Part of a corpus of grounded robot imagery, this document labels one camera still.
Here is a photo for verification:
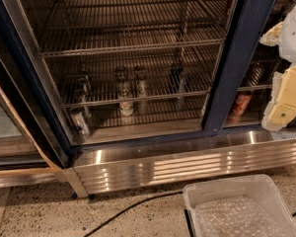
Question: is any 7up can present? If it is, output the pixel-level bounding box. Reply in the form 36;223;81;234
117;81;134;117

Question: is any black floor cable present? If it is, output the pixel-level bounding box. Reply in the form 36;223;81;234
83;190;185;237

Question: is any red can right compartment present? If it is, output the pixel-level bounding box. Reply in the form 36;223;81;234
229;91;253;123

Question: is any right compartment wire shelf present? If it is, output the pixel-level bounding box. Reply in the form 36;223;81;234
239;43;290;91

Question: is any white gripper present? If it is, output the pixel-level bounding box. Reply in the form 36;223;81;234
259;6;296;131

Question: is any silver can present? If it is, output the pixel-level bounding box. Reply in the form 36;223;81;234
69;108;90;135
134;66;148;97

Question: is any clear plastic bin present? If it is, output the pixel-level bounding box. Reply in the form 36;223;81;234
184;175;296;237

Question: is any dark can centre rear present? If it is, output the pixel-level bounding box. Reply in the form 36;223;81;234
114;66;128;82

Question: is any upper wire shelf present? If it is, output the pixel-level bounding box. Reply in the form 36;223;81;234
37;0;228;58

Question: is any open glass fridge door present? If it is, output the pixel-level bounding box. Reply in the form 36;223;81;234
0;0;73;190

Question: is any dark can left rear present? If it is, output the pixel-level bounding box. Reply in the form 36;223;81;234
75;69;91;103

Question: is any bubble wrap sheet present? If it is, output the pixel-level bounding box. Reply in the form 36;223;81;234
195;197;286;237

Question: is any silver can centre rear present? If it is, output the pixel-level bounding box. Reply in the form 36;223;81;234
134;66;148;97

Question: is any silver can left bottom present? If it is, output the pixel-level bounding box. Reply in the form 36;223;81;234
69;108;90;135

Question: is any dark blue can right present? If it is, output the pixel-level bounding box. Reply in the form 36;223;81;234
169;63;187;100

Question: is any lower wire shelf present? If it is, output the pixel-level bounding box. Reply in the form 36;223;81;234
60;49;215;110

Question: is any dark blue fridge pillar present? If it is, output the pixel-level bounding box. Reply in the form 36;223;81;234
202;0;276;133

